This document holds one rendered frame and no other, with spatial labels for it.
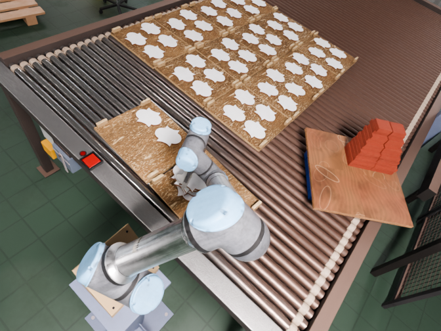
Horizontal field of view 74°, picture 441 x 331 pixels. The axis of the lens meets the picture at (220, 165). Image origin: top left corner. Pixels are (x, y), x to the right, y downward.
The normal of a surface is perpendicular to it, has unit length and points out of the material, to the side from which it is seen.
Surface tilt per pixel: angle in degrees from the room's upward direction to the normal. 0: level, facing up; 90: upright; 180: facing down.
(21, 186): 0
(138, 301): 49
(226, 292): 0
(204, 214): 44
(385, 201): 0
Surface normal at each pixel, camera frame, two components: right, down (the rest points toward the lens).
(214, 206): -0.48, -0.67
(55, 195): 0.21, -0.56
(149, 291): 0.73, 0.07
